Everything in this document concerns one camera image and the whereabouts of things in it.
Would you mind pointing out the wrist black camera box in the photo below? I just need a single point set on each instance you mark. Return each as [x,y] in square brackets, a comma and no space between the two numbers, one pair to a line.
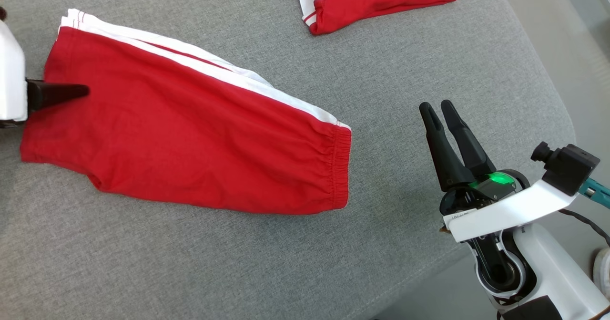
[569,167]
[2,14]

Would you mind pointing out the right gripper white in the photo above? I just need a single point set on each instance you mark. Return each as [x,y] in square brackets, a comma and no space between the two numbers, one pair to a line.
[500,210]

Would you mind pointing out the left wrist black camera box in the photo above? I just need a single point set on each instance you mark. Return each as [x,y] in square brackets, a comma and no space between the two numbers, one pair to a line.
[2,14]

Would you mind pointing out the red white-striped shorts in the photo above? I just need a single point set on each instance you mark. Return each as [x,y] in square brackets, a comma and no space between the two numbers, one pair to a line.
[181,139]

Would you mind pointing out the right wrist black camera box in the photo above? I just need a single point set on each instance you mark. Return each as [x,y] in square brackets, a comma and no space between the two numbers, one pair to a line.
[569,167]

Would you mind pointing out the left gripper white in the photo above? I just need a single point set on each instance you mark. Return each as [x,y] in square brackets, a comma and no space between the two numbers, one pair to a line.
[12,81]

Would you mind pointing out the white round base part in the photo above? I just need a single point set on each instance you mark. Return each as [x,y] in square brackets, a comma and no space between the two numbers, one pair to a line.
[603,267]

